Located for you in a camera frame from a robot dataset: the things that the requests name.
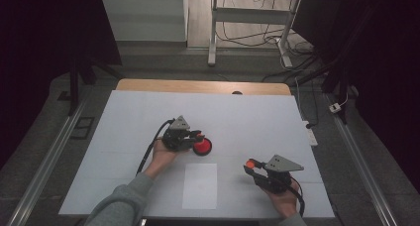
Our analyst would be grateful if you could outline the black floor cables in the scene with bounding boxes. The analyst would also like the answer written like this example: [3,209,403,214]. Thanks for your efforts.
[216,0,320,84]

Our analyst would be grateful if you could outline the wooden table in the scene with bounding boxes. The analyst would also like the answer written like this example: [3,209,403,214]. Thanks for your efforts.
[115,78,292,96]

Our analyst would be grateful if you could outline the white paper sheet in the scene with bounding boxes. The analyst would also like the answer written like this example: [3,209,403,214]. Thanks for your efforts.
[181,163,219,210]

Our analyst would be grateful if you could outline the white power strip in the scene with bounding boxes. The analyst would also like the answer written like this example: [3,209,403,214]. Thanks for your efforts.
[302,120,319,148]

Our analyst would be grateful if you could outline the person's right hand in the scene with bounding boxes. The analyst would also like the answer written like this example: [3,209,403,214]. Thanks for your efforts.
[262,179,300,219]

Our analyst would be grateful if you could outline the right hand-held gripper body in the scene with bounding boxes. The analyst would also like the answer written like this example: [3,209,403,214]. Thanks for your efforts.
[256,155,305,194]

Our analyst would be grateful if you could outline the person's left hand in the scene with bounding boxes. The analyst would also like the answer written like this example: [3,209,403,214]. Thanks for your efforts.
[143,138,182,180]

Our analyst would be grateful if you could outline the dark curtain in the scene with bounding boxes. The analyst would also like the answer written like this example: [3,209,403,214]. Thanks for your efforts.
[291,0,420,192]
[0,0,123,170]

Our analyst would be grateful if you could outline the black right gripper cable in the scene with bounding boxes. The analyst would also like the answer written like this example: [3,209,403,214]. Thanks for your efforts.
[289,175,306,218]

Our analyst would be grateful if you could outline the metal floor rail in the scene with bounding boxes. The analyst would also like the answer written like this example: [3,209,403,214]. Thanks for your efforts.
[324,92,399,226]
[5,95,87,226]

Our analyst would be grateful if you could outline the white desk frame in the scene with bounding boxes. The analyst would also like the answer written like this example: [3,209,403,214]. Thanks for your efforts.
[207,0,302,69]

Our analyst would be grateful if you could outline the white cable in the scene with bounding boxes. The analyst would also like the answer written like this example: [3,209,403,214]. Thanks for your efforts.
[293,76,306,122]

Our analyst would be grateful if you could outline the black stand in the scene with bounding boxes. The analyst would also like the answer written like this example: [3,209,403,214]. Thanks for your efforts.
[67,52,125,117]
[290,47,352,125]

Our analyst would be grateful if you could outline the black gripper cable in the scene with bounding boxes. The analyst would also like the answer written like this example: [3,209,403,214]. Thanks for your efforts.
[136,118,175,176]
[289,175,306,218]

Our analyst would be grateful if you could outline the black floor plate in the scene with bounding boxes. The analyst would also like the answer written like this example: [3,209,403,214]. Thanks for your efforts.
[69,116,96,141]

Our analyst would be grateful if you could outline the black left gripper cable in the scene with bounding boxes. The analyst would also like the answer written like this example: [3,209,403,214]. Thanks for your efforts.
[136,118,175,176]

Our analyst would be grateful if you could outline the white table mat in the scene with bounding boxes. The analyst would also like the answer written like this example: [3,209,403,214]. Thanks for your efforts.
[58,89,335,219]

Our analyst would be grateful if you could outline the white cabinet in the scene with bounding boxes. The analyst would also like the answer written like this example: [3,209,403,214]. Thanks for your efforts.
[99,0,190,43]

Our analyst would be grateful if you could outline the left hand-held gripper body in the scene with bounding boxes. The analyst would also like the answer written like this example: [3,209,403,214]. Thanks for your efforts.
[161,115,194,153]

